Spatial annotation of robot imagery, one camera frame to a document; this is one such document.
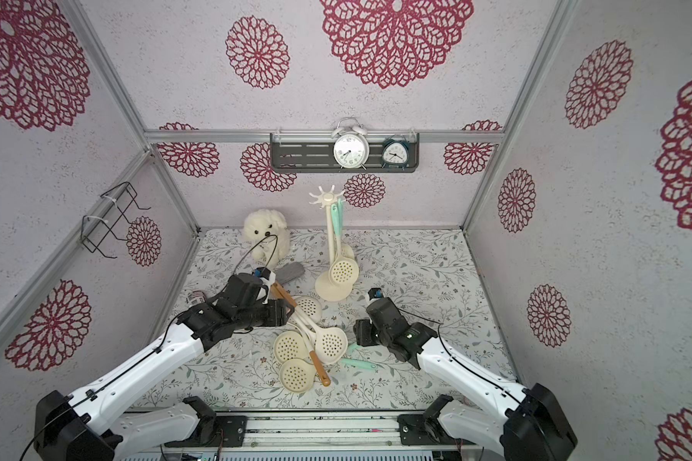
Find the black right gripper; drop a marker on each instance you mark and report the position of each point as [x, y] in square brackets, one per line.
[366, 331]

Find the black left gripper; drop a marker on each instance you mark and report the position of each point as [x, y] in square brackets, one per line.
[278, 312]

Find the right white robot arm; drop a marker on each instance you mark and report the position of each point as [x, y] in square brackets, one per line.
[473, 380]

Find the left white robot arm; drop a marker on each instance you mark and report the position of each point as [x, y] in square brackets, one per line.
[150, 357]

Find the cream utensil rack stand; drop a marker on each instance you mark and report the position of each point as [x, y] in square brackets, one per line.
[324, 287]

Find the flag print rolled pouch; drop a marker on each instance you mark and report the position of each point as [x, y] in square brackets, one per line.
[196, 297]

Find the white plush dog toy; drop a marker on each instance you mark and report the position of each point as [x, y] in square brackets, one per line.
[268, 233]

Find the white alarm clock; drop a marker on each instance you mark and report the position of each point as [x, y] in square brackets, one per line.
[351, 148]

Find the teal alarm clock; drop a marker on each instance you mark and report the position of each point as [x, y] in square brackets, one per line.
[395, 153]

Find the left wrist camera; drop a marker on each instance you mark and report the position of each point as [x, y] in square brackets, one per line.
[268, 279]

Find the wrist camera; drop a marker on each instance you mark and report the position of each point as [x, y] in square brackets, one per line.
[374, 294]
[268, 279]

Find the cream skimmer wooden handle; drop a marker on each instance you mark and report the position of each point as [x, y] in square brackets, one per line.
[297, 374]

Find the cream skimmer brown handle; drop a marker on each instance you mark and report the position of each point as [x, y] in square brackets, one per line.
[329, 344]

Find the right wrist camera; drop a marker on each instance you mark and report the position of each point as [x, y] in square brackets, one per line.
[374, 294]

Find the cream skimmer orange handle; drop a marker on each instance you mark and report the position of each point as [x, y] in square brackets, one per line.
[309, 308]

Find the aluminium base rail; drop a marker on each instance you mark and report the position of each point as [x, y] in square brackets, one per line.
[340, 430]

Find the grey wall shelf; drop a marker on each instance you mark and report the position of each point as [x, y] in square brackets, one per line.
[318, 157]

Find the black wire wall rack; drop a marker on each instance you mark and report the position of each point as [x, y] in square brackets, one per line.
[115, 203]

